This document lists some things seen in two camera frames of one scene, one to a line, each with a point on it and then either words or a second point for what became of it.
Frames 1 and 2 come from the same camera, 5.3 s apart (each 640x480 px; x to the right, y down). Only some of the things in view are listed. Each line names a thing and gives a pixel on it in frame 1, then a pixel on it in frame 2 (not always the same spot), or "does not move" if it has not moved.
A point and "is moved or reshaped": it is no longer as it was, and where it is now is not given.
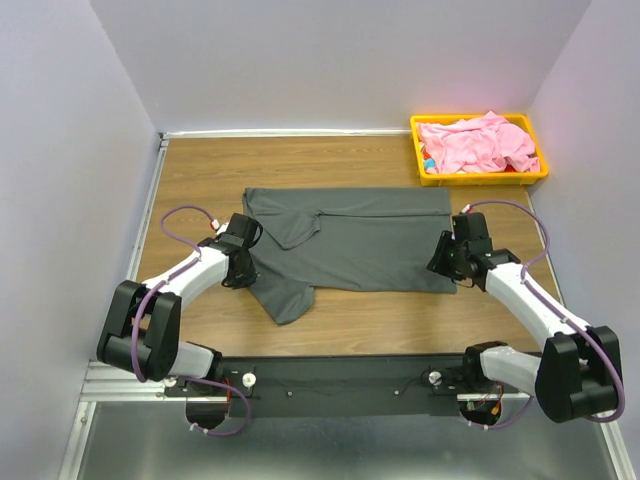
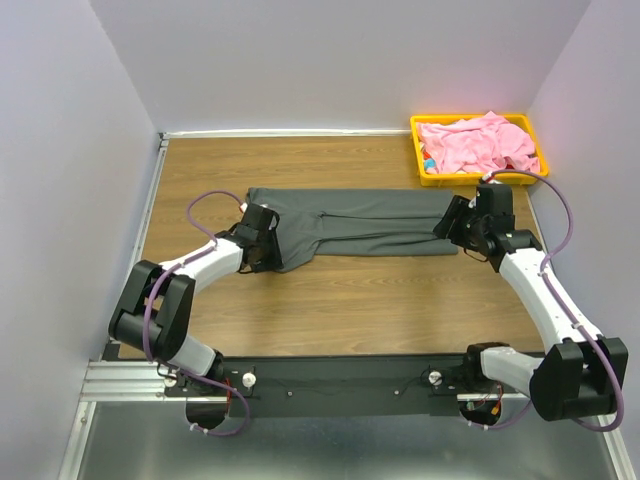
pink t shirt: (485, 144) does not move
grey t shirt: (353, 239) is moved or reshaped
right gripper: (438, 259) → (458, 208)
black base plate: (374, 385) does not move
